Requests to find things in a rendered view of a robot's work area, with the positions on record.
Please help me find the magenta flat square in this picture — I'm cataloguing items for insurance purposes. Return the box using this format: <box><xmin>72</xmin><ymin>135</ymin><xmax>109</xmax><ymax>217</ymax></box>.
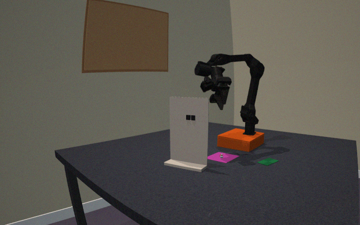
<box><xmin>208</xmin><ymin>152</ymin><xmax>239</xmax><ymax>163</ymax></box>

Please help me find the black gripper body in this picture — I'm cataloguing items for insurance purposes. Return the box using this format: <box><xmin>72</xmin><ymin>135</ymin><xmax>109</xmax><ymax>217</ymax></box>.
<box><xmin>210</xmin><ymin>75</ymin><xmax>232</xmax><ymax>103</ymax></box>

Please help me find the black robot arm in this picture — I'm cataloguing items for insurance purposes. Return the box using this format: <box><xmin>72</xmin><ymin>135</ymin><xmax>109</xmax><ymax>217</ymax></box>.
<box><xmin>195</xmin><ymin>53</ymin><xmax>265</xmax><ymax>135</ymax></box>

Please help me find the green flat square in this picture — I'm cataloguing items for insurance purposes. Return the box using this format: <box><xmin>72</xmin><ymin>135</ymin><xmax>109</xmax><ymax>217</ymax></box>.
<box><xmin>257</xmin><ymin>158</ymin><xmax>278</xmax><ymax>166</ymax></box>

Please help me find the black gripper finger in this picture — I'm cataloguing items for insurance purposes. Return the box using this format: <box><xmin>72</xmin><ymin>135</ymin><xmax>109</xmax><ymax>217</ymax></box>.
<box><xmin>216</xmin><ymin>86</ymin><xmax>230</xmax><ymax>104</ymax></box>
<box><xmin>212</xmin><ymin>97</ymin><xmax>224</xmax><ymax>110</ymax></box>

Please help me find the grey panel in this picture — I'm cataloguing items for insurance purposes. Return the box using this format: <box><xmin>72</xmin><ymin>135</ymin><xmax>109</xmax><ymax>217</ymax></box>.
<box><xmin>164</xmin><ymin>97</ymin><xmax>209</xmax><ymax>172</ymax></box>

